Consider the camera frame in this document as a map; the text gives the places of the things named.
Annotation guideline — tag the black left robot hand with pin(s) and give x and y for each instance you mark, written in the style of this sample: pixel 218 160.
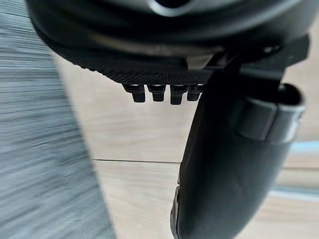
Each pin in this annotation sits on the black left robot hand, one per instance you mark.
pixel 224 149

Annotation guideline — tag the grey fabric surface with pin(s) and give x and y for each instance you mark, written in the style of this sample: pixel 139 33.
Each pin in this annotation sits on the grey fabric surface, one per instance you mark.
pixel 37 139

